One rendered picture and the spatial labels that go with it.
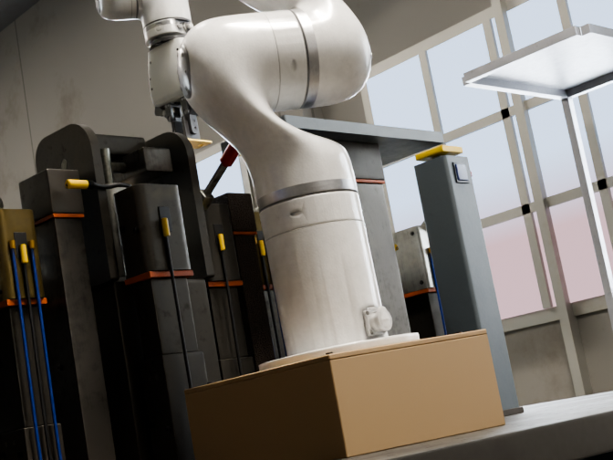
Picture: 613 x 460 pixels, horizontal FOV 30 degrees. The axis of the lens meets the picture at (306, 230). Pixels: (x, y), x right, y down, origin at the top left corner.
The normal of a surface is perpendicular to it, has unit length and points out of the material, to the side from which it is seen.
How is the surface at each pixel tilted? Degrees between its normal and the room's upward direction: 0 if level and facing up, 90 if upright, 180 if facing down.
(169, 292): 90
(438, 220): 90
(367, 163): 90
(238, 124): 128
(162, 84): 95
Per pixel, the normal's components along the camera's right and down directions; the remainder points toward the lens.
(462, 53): -0.74, 0.01
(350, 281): 0.45, -0.22
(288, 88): 0.32, 0.64
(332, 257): 0.22, -0.19
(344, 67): 0.42, 0.31
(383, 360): 0.65, -0.25
